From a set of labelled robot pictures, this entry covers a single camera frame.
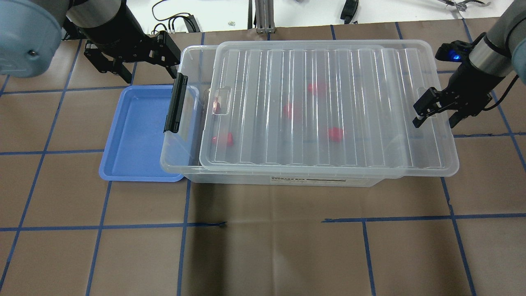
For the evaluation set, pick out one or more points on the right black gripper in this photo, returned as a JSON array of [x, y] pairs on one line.
[[476, 83]]

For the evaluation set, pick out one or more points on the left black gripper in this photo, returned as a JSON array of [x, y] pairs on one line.
[[116, 33]]

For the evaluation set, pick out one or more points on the clear plastic box lid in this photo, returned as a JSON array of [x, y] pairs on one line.
[[372, 87]]

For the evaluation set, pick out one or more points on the clear plastic storage box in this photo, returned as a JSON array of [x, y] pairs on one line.
[[180, 152]]

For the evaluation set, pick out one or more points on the red block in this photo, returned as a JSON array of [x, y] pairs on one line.
[[317, 89], [223, 139], [292, 112], [335, 134]]

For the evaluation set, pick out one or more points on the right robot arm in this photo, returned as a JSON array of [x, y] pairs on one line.
[[483, 64]]

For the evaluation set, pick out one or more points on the blue plastic tray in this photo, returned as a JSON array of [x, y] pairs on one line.
[[133, 147]]

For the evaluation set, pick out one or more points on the reacher grabber tool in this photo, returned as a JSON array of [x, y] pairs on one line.
[[462, 6]]

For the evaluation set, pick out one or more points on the red block under lid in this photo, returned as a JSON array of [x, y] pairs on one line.
[[317, 89], [292, 112], [335, 134]]

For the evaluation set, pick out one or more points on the black box latch handle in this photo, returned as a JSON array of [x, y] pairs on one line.
[[175, 109]]

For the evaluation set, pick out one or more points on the aluminium frame post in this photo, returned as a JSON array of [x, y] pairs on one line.
[[264, 16]]

